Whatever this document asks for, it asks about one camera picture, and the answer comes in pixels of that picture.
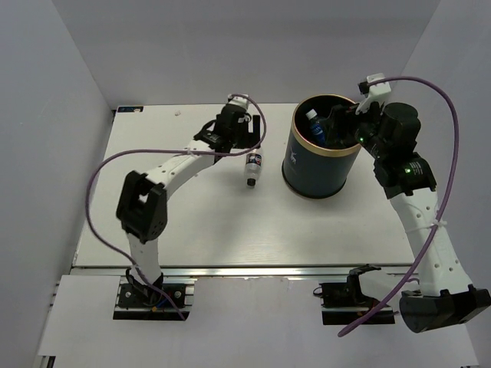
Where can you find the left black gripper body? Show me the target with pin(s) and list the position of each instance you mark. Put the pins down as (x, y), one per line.
(239, 139)

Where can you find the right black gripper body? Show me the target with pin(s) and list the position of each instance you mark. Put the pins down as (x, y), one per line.
(367, 138)

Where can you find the small clear bottle black cap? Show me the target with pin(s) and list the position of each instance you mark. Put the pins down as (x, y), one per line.
(253, 167)

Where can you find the clear bottle blue label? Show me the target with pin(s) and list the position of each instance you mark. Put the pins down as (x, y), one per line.
(318, 127)

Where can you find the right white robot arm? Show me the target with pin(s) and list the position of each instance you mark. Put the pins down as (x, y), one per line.
(446, 296)

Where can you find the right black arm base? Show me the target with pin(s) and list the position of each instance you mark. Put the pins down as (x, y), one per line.
(338, 306)

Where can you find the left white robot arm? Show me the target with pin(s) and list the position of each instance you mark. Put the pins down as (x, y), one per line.
(142, 207)

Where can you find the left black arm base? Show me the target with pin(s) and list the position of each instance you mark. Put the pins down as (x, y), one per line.
(135, 301)

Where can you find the dark blue round bin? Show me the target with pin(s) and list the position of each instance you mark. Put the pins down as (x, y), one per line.
(308, 169)

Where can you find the black corner sticker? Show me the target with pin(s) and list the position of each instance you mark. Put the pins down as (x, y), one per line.
(129, 109)

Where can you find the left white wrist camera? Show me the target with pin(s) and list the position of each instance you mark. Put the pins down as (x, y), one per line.
(240, 101)

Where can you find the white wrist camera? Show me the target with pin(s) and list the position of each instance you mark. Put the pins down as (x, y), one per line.
(240, 101)
(374, 90)

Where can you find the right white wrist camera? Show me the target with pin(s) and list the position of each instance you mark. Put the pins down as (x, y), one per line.
(374, 90)

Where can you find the aluminium front rail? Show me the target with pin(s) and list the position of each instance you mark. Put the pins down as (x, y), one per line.
(300, 271)

